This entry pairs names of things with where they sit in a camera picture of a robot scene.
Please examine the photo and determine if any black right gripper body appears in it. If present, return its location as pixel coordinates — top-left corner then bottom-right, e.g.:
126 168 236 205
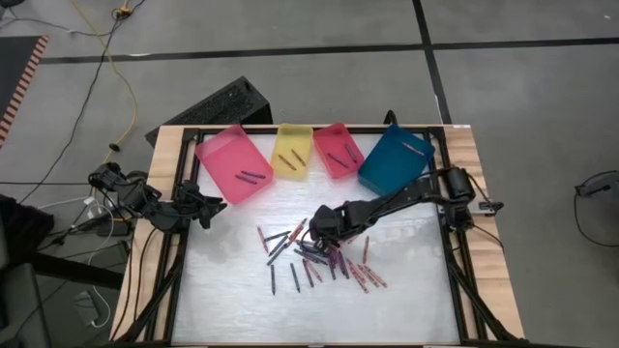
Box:
308 201 357 243

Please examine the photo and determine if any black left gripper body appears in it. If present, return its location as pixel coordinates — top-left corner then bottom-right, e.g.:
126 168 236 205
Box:
171 179 210 229

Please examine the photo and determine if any large pink plastic bin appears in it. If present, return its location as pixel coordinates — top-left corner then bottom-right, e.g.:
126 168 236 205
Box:
193 124 276 207

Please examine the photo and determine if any small red plastic bin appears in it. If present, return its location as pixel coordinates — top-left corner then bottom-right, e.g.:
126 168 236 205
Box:
311 122 366 181

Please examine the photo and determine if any blue plastic bin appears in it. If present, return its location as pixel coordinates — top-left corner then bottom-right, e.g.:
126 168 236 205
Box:
356 123 436 197

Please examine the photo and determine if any yellow plastic bin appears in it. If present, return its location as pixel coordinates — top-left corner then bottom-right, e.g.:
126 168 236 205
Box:
269 122 314 183

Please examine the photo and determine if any black floor beam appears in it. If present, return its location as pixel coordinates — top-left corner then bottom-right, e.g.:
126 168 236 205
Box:
28 251 126 291

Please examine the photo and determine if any dark bag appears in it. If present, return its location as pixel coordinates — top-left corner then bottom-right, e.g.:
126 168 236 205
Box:
0 192 55 255

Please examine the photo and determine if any black mat with striped edge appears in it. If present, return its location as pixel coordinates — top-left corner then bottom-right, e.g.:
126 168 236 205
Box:
0 34 51 149

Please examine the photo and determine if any black aluminium table frame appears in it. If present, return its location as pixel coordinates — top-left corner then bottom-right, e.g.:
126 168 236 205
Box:
113 126 521 348

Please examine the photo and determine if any thick yellow cable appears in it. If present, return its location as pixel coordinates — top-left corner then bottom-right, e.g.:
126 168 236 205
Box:
70 0 139 163

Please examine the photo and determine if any white cable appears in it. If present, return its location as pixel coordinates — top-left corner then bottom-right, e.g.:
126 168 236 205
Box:
72 284 113 330

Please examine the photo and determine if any long black floor cable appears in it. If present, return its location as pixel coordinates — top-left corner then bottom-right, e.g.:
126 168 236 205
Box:
16 0 149 207

